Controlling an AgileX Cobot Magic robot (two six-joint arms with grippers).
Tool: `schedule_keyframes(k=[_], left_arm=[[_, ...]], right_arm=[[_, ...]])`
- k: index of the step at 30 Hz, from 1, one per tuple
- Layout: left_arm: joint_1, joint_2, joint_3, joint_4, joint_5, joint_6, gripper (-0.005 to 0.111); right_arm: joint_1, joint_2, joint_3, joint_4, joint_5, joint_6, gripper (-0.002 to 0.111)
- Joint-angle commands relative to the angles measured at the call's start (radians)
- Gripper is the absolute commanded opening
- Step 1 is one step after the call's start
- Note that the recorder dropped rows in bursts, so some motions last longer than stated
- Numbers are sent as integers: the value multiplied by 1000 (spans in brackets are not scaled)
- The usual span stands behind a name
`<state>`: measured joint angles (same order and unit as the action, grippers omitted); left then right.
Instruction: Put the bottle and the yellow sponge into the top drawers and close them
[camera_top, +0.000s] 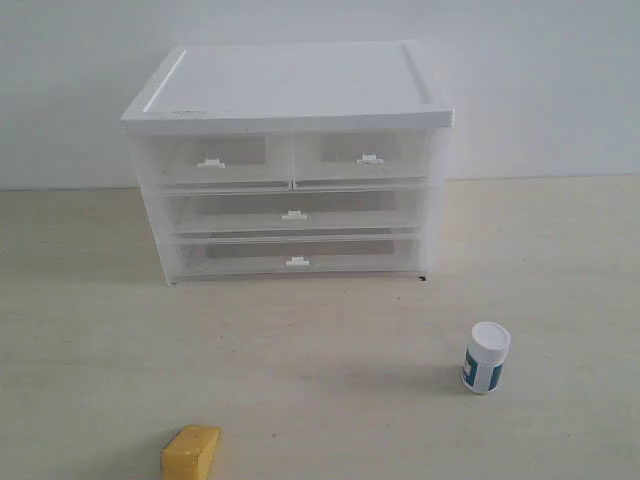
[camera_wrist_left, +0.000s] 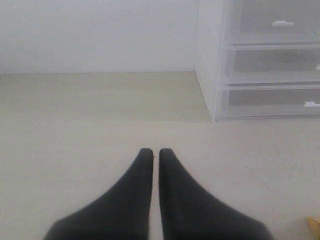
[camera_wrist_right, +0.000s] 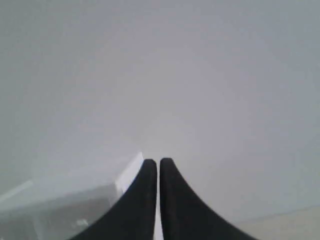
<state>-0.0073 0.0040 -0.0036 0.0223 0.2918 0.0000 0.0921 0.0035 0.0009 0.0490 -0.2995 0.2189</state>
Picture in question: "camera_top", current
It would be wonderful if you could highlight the clear wide drawer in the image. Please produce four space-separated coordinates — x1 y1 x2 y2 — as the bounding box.
164 189 427 235
178 235 426 276

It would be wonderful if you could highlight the clear middle wide drawer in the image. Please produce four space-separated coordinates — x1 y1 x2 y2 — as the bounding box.
164 189 427 235

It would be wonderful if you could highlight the white bottle teal label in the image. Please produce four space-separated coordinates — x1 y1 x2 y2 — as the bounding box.
461 322 511 394

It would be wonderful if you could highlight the yellow wedge block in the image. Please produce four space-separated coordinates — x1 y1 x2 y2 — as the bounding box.
161 425 221 480

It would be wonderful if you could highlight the clear bottom wide drawer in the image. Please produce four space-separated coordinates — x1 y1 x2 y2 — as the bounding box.
178 235 426 276

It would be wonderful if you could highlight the white plastic drawer cabinet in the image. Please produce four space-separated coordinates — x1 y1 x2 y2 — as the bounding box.
121 40 454 284

